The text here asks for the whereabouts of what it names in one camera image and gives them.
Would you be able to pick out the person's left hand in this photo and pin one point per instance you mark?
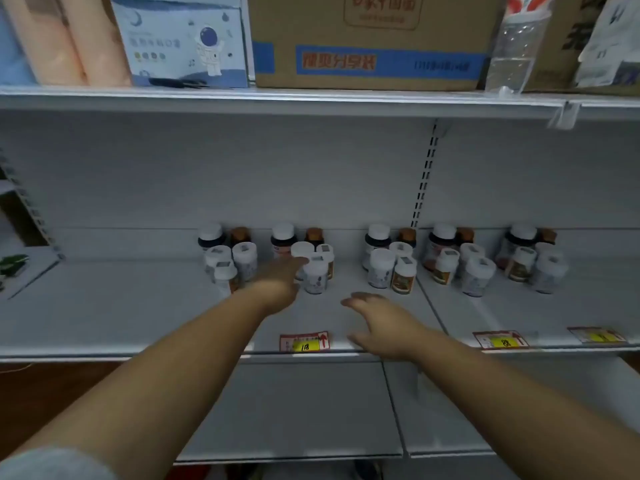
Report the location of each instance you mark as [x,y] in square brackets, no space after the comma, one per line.
[280,287]

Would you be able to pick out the person's right hand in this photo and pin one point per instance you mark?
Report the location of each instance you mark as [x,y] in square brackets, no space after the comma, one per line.
[392,329]

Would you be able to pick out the person's right thumb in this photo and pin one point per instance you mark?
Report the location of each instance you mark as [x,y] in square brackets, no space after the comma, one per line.
[360,340]

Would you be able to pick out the person's left fingers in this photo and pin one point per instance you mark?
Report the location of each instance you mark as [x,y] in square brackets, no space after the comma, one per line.
[295,267]

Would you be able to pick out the person's left forearm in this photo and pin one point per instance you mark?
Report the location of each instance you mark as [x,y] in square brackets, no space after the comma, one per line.
[175,374]

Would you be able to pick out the person's right forearm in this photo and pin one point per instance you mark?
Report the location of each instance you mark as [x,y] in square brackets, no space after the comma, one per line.
[525,409]

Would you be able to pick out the dark white-capped supplement jar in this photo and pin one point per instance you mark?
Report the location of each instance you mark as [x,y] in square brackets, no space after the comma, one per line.
[520,235]
[210,235]
[282,235]
[442,235]
[376,237]

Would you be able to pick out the amber brown-capped bottle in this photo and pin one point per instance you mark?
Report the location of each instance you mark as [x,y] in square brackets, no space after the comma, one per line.
[407,236]
[240,236]
[315,236]
[466,235]
[547,236]

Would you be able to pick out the red and yellow price tag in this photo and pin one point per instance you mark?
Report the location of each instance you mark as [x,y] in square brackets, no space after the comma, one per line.
[597,335]
[501,340]
[305,342]

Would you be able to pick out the white metal shelf board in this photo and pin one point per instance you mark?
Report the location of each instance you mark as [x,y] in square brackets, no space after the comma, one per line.
[125,304]
[300,102]
[310,409]
[575,309]

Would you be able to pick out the row of small white bottles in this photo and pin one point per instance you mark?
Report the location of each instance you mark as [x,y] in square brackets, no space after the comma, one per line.
[475,274]

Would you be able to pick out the slotted white shelf upright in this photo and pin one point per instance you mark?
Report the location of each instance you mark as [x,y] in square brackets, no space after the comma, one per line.
[30,204]
[426,169]

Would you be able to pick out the large brown cardboard box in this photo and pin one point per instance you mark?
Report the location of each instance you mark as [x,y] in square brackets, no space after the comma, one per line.
[370,34]

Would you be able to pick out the blue astronaut print box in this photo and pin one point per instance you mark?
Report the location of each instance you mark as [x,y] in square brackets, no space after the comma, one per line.
[180,39]

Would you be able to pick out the white side shelf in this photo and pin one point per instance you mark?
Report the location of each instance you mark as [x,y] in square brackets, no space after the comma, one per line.
[35,274]

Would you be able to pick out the green packet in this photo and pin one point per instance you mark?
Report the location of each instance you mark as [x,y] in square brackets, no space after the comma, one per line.
[14,264]

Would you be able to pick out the peach coloured roll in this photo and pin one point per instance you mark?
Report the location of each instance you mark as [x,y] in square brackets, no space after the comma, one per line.
[102,39]
[42,34]

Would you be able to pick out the clear plastic tag holder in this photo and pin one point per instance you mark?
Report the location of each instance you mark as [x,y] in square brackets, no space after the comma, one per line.
[564,114]

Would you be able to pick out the clear plastic bag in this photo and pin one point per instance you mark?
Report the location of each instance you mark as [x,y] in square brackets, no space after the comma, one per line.
[515,49]

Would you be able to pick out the grey sleeve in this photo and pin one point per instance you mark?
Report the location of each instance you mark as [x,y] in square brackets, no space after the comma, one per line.
[50,467]

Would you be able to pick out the brown box with black print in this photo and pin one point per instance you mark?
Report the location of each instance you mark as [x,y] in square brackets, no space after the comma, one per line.
[555,44]

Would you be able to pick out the light blue pack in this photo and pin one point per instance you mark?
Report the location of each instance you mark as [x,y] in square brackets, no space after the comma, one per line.
[12,59]

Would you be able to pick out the white printed packet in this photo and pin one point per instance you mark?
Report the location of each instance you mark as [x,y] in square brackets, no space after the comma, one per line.
[607,39]

